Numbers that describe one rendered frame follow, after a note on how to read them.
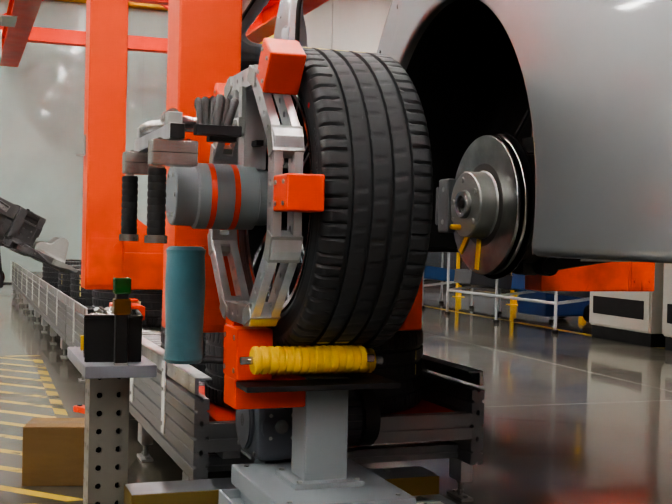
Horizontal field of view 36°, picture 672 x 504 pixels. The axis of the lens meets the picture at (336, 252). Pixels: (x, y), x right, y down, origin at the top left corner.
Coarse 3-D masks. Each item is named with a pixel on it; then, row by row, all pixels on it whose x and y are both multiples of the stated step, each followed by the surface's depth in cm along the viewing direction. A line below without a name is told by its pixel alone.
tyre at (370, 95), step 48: (336, 96) 202; (384, 96) 206; (336, 144) 197; (384, 144) 201; (336, 192) 196; (384, 192) 199; (432, 192) 204; (240, 240) 252; (336, 240) 197; (384, 240) 201; (336, 288) 202; (384, 288) 205; (288, 336) 215; (336, 336) 216; (384, 336) 218
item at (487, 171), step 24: (480, 144) 239; (504, 144) 229; (480, 168) 238; (504, 168) 228; (456, 192) 240; (480, 192) 229; (504, 192) 228; (528, 192) 223; (456, 216) 240; (480, 216) 229; (504, 216) 228; (456, 240) 249; (504, 240) 227; (480, 264) 238; (504, 264) 231
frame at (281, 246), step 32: (224, 96) 236; (256, 96) 210; (288, 96) 207; (288, 128) 200; (224, 160) 245; (288, 224) 202; (288, 256) 200; (224, 288) 235; (256, 288) 208; (288, 288) 207; (256, 320) 212
